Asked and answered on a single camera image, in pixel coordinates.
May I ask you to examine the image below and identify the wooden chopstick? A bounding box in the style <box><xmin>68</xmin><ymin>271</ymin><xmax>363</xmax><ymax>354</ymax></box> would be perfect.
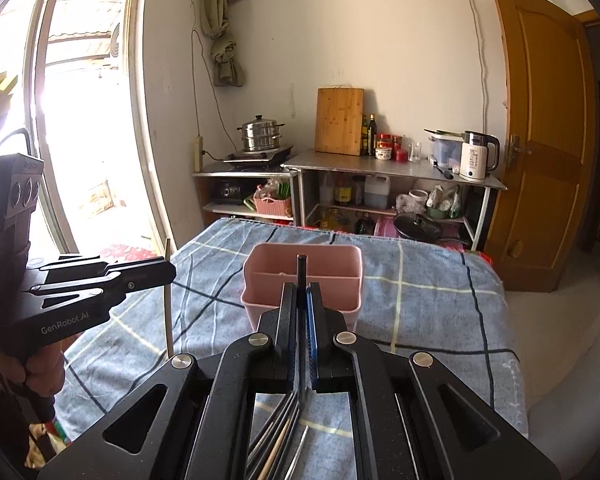
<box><xmin>253</xmin><ymin>408</ymin><xmax>299</xmax><ymax>480</ymax></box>
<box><xmin>163</xmin><ymin>237</ymin><xmax>174</xmax><ymax>360</ymax></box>

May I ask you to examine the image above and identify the black chopstick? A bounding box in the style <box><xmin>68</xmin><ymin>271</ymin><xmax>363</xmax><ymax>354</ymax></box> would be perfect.
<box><xmin>297</xmin><ymin>255</ymin><xmax>306</xmax><ymax>292</ymax></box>
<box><xmin>245</xmin><ymin>392</ymin><xmax>300</xmax><ymax>480</ymax></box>

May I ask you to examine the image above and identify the steel kitchen shelf table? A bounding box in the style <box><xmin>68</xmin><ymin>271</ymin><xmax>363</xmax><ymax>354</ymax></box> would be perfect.
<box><xmin>282</xmin><ymin>150</ymin><xmax>507</xmax><ymax>250</ymax></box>

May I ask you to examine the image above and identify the person's left hand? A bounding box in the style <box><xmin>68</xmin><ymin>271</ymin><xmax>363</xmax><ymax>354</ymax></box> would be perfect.
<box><xmin>0</xmin><ymin>336</ymin><xmax>76</xmax><ymax>396</ymax></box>

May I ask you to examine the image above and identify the black chopstick on table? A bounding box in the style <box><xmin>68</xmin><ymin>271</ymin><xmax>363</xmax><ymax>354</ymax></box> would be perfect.
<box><xmin>245</xmin><ymin>392</ymin><xmax>300</xmax><ymax>480</ymax></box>

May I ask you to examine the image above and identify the wooden chopstick on table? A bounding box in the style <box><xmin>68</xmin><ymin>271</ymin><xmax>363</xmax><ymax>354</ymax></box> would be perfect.
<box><xmin>253</xmin><ymin>408</ymin><xmax>299</xmax><ymax>480</ymax></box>

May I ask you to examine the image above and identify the blue plaid tablecloth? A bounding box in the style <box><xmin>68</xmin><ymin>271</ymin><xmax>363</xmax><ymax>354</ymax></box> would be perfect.
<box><xmin>54</xmin><ymin>216</ymin><xmax>529</xmax><ymax>480</ymax></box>

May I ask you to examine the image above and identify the small white side shelf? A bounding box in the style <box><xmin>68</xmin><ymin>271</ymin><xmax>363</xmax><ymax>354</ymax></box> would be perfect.
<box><xmin>193</xmin><ymin>162</ymin><xmax>300</xmax><ymax>226</ymax></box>

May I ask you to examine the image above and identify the pink plastic basket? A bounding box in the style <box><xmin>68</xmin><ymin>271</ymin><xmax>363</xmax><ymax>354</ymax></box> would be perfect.
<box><xmin>253</xmin><ymin>197</ymin><xmax>292</xmax><ymax>218</ymax></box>

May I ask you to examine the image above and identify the black induction cooker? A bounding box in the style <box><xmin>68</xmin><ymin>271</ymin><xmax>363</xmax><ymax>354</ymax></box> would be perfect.
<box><xmin>222</xmin><ymin>145</ymin><xmax>292</xmax><ymax>168</ymax></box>

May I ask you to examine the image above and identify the pink plastic utensil caddy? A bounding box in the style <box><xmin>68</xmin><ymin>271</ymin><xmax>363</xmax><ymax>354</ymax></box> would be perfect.
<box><xmin>240</xmin><ymin>242</ymin><xmax>365</xmax><ymax>334</ymax></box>

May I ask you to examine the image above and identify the stainless steel steamer pot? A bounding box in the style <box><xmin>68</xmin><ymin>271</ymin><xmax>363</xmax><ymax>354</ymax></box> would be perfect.
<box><xmin>238</xmin><ymin>115</ymin><xmax>285</xmax><ymax>153</ymax></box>

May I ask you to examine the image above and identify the black pan with lid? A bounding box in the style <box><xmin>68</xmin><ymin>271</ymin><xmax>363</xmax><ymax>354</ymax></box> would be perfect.
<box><xmin>392</xmin><ymin>212</ymin><xmax>442</xmax><ymax>243</ymax></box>

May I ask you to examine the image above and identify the hanging grey cloth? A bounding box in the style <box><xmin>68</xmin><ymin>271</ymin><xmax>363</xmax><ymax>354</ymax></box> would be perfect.
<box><xmin>200</xmin><ymin>0</ymin><xmax>245</xmax><ymax>87</ymax></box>

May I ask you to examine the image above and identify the white plastic jug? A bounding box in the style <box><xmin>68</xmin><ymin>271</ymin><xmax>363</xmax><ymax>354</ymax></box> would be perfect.
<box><xmin>364</xmin><ymin>174</ymin><xmax>391</xmax><ymax>210</ymax></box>

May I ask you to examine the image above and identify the brown wooden door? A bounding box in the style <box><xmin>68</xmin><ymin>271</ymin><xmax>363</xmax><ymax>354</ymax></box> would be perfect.
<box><xmin>484</xmin><ymin>0</ymin><xmax>597</xmax><ymax>292</ymax></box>

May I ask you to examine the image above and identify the bamboo cutting board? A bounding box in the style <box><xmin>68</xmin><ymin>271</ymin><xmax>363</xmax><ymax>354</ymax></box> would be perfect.
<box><xmin>314</xmin><ymin>87</ymin><xmax>364</xmax><ymax>156</ymax></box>

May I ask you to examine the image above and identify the red lid sauce jar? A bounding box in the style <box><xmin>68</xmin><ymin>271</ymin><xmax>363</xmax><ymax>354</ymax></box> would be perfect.
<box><xmin>375</xmin><ymin>133</ymin><xmax>393</xmax><ymax>160</ymax></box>

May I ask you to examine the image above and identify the small red jar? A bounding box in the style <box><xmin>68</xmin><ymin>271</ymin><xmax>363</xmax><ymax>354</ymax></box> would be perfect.
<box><xmin>396</xmin><ymin>148</ymin><xmax>408</xmax><ymax>162</ymax></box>

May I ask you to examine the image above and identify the dark soy sauce bottle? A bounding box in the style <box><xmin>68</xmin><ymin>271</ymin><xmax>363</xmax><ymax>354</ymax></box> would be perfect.
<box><xmin>367</xmin><ymin>113</ymin><xmax>377</xmax><ymax>157</ymax></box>

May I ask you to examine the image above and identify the drinking glass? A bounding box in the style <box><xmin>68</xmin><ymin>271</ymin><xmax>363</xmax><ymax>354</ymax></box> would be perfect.
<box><xmin>408</xmin><ymin>141</ymin><xmax>422</xmax><ymax>162</ymax></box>

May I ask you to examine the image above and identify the clear plastic storage container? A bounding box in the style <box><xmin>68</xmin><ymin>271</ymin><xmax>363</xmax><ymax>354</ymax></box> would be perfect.
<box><xmin>426</xmin><ymin>129</ymin><xmax>464</xmax><ymax>170</ymax></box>

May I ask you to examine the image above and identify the white electric kettle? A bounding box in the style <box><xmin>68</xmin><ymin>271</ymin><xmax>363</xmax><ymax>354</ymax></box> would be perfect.
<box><xmin>460</xmin><ymin>131</ymin><xmax>500</xmax><ymax>181</ymax></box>

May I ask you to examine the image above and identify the white wall power strip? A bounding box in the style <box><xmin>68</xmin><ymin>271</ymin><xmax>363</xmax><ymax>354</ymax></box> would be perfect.
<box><xmin>193</xmin><ymin>136</ymin><xmax>204</xmax><ymax>174</ymax></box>

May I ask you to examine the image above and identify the window frame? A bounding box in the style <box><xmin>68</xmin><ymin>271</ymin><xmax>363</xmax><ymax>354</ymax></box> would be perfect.
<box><xmin>0</xmin><ymin>0</ymin><xmax>166</xmax><ymax>261</ymax></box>

